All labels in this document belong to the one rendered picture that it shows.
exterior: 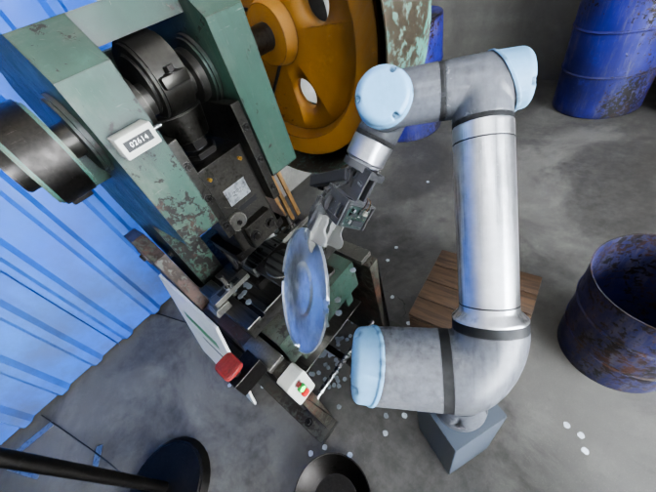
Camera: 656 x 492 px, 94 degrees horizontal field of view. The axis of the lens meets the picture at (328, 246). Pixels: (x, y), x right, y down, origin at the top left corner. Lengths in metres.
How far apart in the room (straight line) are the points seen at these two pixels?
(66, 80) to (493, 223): 0.66
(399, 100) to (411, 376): 0.36
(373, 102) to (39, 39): 0.53
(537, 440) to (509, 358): 1.13
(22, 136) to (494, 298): 0.76
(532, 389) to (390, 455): 0.65
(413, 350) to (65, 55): 0.70
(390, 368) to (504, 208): 0.25
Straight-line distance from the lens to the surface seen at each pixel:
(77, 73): 0.68
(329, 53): 0.93
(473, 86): 0.46
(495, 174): 0.44
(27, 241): 2.05
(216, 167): 0.84
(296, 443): 1.60
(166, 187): 0.74
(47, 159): 0.72
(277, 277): 0.98
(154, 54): 0.79
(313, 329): 0.68
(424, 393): 0.46
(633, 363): 1.52
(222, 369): 0.93
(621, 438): 1.68
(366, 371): 0.46
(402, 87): 0.44
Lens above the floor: 1.49
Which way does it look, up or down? 45 degrees down
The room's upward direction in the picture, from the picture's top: 20 degrees counter-clockwise
